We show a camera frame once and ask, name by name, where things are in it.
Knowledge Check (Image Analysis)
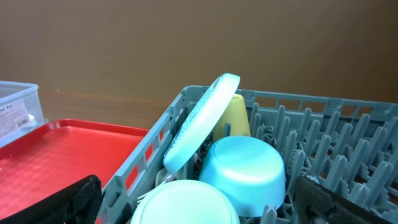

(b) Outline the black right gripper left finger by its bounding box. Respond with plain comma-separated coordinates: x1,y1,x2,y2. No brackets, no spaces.
1,175,104,224

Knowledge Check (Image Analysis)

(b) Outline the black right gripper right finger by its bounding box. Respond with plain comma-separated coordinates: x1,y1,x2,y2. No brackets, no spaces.
294,177,397,224

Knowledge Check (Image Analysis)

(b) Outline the light blue bowl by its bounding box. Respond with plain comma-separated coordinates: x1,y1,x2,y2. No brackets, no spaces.
199,136,285,217

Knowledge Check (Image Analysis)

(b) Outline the white plastic fork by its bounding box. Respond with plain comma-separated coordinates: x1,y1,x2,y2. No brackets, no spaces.
137,172,177,204

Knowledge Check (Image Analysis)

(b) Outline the green bowl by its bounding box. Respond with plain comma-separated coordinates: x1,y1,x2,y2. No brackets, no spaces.
128,180,240,224

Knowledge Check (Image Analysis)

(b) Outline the yellow plastic cup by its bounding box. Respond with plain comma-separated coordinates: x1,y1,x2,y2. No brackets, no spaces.
212,94,251,142

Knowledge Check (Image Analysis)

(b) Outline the light blue plate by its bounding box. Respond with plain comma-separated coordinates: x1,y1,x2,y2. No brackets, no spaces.
163,73,240,174

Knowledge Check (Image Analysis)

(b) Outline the grey dishwasher rack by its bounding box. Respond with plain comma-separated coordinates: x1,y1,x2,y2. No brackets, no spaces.
98,86,397,223

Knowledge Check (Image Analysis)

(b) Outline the red plastic tray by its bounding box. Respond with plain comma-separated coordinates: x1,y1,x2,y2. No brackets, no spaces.
0,118,164,224

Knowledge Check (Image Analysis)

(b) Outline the clear plastic bin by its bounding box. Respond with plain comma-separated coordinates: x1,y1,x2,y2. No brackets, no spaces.
1,81,48,147

